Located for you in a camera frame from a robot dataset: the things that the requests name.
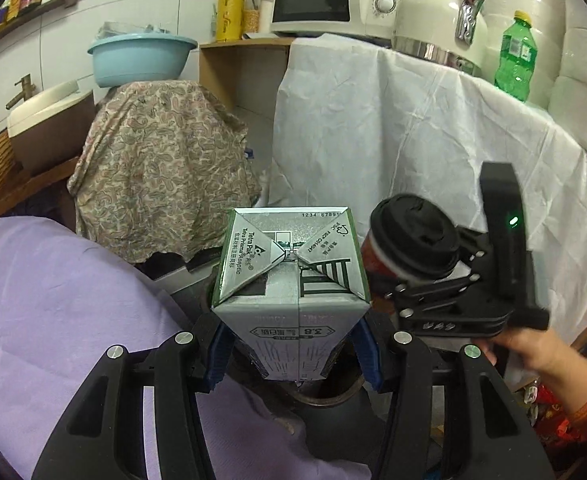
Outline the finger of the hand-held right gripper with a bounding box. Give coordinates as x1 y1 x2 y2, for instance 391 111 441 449
386 269 511 336
452 226 490 267

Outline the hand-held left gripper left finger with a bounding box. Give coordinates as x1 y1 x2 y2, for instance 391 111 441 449
32 312 234 480

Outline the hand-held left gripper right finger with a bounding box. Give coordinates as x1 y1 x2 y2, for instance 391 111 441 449
351 310 557 480

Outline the black trash bin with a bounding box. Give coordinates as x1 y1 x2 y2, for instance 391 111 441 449
196 260 389 411

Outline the red cup with black lid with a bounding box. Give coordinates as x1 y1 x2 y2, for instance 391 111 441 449
361 195 463 282

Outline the grey and green milk carton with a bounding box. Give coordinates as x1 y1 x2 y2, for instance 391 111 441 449
210 205 373 383

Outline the person's right hand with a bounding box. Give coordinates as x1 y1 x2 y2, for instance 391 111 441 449
488 329 587 404

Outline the grey plastic object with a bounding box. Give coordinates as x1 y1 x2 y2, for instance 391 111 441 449
150 252 221 306

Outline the white cover cloth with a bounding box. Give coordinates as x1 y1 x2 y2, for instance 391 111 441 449
268 32 587 333

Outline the red printed bag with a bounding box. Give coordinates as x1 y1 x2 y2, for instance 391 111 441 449
528 387 587 461

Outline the purple blanket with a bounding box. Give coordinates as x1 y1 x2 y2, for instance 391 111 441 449
0 216 374 480

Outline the green plastic bottle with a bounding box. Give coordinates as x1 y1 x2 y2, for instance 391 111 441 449
493 10 535 103

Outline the paisley patterned cloth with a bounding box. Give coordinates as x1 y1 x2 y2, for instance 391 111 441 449
67 79 263 265

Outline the stack of toilet paper rolls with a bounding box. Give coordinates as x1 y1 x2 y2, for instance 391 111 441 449
483 0 587 176

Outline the white kettle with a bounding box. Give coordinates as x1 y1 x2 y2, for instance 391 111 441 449
392 0 490 78

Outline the dark wooden counter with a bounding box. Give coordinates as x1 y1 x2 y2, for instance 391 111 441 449
0 155 81 241

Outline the white and brown sink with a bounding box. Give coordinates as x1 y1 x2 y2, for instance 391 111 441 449
7 80 96 176

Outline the wooden cabinet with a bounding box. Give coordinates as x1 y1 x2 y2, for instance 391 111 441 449
199 37 294 111

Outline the white microwave oven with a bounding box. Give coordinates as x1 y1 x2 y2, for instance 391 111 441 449
270 0 409 41

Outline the light blue plastic basin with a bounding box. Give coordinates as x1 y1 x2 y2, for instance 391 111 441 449
87 33 198 88

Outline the glass jar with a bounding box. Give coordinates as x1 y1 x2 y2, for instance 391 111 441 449
243 0 276 36

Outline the brass faucet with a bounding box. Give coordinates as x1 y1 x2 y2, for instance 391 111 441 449
6 74 39 111

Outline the clear plastic bag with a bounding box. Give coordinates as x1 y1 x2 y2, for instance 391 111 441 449
100 20 175 42

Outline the yellow cling film box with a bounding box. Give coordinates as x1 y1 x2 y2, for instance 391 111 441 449
216 0 250 43

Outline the wooden wall shelf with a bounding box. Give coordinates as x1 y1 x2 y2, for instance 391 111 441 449
0 0 90 36

